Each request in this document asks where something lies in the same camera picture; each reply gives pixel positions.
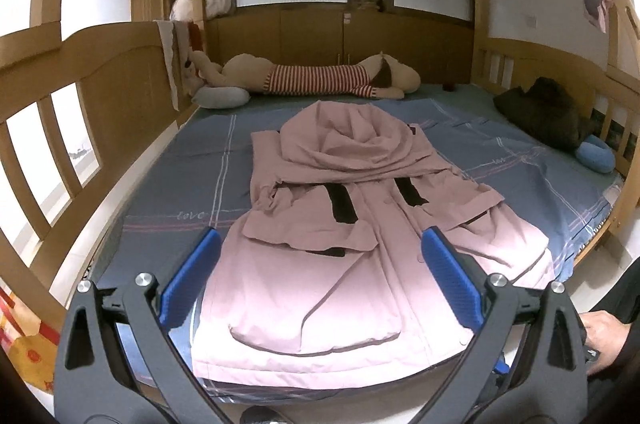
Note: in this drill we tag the orange printed floor mat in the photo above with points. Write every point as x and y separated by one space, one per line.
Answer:
30 349

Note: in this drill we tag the small grey pillow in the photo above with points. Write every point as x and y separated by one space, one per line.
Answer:
220 97

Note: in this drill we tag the person's right hand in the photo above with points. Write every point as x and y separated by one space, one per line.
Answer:
607 339

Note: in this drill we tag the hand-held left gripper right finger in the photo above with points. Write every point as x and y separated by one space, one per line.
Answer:
450 276

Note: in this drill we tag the white wall socket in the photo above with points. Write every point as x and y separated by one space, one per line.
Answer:
531 22

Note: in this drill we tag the pale hanging towel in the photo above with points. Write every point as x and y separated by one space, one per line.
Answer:
170 54

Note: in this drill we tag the wooden bunk bed frame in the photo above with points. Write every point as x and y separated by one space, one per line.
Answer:
125 54

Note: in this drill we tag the plush doll with striped shirt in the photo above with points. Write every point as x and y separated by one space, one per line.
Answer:
310 79

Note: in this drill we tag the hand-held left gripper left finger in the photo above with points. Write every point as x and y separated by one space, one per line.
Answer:
192 276

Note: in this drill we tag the dark green jacket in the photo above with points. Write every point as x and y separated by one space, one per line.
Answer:
545 109

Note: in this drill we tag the person's right forearm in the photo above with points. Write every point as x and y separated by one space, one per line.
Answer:
629 299

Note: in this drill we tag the blue neck pillow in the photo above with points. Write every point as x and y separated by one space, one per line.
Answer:
597 159

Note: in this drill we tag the blue checked blanket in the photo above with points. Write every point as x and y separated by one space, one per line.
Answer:
175 174

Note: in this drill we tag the pink coat with black stripes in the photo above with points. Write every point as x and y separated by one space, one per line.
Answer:
350 304

